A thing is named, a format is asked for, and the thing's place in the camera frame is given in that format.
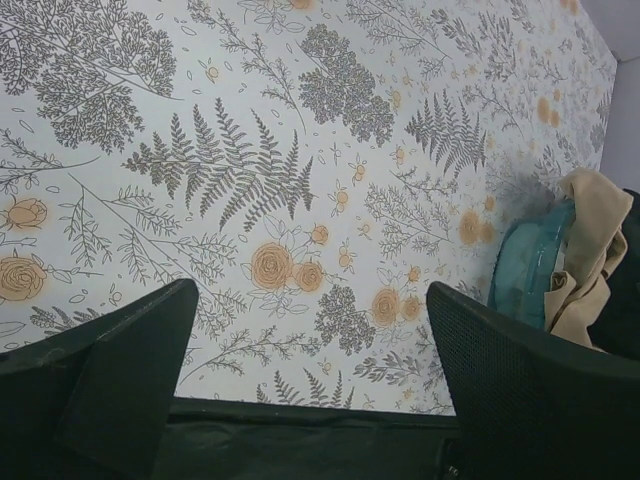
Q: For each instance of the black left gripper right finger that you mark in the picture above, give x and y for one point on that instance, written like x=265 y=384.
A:
x=531 y=405

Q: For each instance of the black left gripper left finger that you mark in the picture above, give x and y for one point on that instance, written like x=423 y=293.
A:
x=92 y=402

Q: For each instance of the black t shirt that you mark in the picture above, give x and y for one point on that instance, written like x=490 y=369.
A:
x=616 y=330

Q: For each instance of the clear blue plastic basket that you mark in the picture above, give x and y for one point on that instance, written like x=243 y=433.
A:
x=530 y=253

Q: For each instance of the floral patterned table cover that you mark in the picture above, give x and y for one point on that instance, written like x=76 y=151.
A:
x=312 y=165

